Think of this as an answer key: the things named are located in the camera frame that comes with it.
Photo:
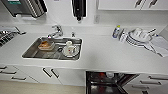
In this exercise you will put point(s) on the white mug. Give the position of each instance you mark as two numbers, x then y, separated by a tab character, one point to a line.
70	50

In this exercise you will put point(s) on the chrome faucet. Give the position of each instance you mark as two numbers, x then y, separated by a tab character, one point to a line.
56	31

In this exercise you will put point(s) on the white two-door base cabinet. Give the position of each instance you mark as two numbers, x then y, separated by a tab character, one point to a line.
66	76

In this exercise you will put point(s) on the blue dish soap bottle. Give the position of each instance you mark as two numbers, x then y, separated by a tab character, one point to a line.
116	31

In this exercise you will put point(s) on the orange bowl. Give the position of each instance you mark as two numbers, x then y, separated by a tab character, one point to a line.
45	45

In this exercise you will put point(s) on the black soap dispenser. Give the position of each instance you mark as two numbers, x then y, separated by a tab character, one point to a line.
78	8

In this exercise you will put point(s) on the small white bottle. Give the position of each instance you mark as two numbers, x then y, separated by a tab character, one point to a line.
123	35

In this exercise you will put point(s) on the stack of white plates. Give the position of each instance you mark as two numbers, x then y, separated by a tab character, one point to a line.
138	37

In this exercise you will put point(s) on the steel sink basin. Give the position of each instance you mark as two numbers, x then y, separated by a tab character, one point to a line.
29	54

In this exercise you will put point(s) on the steel paper towel dispenser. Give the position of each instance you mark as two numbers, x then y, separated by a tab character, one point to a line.
26	6

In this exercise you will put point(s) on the white drawer unit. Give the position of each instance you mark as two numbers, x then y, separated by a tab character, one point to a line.
15	74
150	84

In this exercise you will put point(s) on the white wall socket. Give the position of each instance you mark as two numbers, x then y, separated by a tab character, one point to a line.
97	18

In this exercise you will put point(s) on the white wall cabinet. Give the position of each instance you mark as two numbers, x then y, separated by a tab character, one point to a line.
133	4

